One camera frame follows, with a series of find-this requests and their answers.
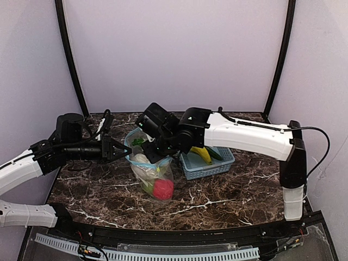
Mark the clear zip top bag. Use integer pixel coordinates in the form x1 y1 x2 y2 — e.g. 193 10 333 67
125 128 174 203

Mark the white slotted cable duct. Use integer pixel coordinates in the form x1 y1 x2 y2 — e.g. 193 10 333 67
34 233 260 261

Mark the yellow banana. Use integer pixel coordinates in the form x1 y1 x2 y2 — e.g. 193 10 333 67
190 147 212 165

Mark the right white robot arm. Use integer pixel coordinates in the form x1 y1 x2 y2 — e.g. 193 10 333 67
135 103 327 221

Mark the right black frame post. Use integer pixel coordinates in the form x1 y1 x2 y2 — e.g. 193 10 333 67
263 0 296 119

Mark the black frame post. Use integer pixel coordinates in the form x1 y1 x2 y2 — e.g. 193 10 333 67
263 0 296 119
54 0 90 119

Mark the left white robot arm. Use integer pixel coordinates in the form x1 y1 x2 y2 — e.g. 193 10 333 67
1 110 132 228

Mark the light blue plastic basket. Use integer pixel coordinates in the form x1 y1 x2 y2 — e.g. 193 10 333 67
179 146 235 181

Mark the left black frame post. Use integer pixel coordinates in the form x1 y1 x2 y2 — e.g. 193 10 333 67
54 0 90 119

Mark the white cauliflower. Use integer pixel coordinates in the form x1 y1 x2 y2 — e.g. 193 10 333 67
131 153 160 188

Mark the green cucumber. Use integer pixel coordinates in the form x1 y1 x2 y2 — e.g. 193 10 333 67
206 147 223 161

